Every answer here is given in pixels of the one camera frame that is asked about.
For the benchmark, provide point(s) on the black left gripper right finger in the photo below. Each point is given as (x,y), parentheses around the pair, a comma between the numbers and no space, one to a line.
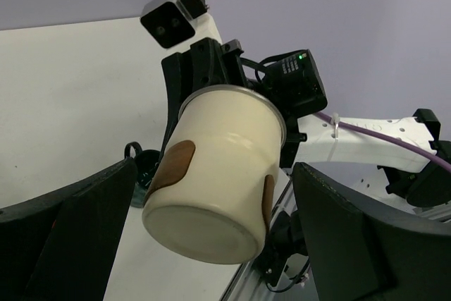
(363,249)

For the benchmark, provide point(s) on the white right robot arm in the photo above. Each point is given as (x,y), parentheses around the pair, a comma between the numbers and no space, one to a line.
(407,144)

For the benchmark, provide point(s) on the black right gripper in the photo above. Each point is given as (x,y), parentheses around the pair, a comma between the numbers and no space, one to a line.
(232,115)

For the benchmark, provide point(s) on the cream steel cup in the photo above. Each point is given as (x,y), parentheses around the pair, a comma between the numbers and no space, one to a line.
(212,194)

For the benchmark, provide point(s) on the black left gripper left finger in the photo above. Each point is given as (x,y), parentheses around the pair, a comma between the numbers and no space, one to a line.
(62,245)

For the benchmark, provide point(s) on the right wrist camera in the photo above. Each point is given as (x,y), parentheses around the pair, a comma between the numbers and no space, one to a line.
(171,22)

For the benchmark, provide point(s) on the dark green patterned mug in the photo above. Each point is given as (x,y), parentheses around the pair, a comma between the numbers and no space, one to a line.
(147,162)

